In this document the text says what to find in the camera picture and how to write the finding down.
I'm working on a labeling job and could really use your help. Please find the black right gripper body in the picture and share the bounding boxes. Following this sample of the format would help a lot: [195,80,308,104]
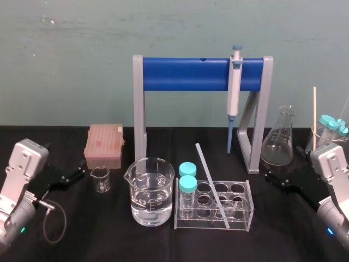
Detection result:
[290,163,326,210]

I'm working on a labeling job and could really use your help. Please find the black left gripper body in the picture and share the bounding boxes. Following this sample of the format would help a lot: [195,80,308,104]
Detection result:
[32,162,65,202]

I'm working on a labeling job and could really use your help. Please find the thin clear rod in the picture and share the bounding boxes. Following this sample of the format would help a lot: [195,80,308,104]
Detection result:
[339,96,349,123]

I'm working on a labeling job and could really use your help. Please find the frosted glass stirring rod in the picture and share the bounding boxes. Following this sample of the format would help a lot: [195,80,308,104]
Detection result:
[195,142,231,230]

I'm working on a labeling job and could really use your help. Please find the glass beaker holding tubes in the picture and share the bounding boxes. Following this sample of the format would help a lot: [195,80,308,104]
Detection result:
[304,120,349,154]

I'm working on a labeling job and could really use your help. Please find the glass conical flask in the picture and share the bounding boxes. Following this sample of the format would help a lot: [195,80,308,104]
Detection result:
[260,105,297,167]

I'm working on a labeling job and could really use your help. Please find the small glass beaker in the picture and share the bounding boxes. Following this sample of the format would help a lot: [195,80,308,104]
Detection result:
[89,166,111,194]

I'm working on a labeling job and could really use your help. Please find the thin wooden stick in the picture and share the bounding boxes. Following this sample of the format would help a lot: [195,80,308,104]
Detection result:
[312,86,317,150]

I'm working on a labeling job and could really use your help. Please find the pink pipette tip box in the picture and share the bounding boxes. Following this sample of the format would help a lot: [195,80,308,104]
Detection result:
[84,124,127,170]

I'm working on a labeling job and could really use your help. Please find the clear acrylic tube rack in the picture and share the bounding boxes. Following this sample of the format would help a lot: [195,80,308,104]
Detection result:
[173,179,255,233]

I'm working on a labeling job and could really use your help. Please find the black table cloth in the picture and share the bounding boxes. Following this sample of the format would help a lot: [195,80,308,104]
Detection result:
[0,124,349,262]

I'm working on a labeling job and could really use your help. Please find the large glass beaker with water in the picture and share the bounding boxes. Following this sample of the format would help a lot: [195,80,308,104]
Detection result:
[123,158,176,227]

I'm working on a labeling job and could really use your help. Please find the white and blue pipette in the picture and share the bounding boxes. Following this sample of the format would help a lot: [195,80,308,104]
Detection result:
[226,44,244,158]

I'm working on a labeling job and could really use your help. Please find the blue and grey pipette stand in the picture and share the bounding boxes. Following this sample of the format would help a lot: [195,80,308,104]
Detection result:
[133,54,273,175]

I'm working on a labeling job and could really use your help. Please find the thin dark gripper cable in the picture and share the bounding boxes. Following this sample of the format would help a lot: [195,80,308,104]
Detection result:
[37,200,68,243]

